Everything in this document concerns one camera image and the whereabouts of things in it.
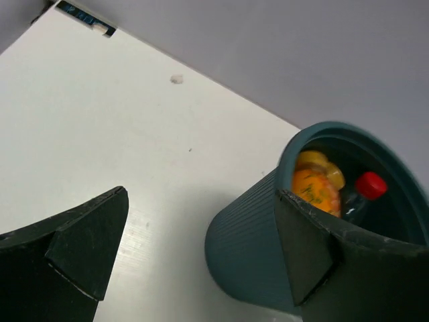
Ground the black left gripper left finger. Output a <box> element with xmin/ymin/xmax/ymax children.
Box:
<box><xmin>1</xmin><ymin>186</ymin><xmax>129</xmax><ymax>321</ymax></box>

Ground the red cap clear bottle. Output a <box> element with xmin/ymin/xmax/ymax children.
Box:
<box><xmin>340</xmin><ymin>172</ymin><xmax>388</xmax><ymax>225</ymax></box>

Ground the orange bottle front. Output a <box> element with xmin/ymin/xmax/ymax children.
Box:
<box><xmin>292</xmin><ymin>150</ymin><xmax>345</xmax><ymax>217</ymax></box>

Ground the small paper scrap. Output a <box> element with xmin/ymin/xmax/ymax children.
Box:
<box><xmin>170</xmin><ymin>74</ymin><xmax>184</xmax><ymax>85</ymax></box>

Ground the black logo sticker left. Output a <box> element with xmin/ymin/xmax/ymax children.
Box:
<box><xmin>55</xmin><ymin>1</ymin><xmax>117</xmax><ymax>38</ymax></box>

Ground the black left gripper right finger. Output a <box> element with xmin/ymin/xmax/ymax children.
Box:
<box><xmin>275</xmin><ymin>191</ymin><xmax>428</xmax><ymax>321</ymax></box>

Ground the dark teal plastic bin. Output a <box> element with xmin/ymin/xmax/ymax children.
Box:
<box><xmin>204</xmin><ymin>121</ymin><xmax>428</xmax><ymax>318</ymax></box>

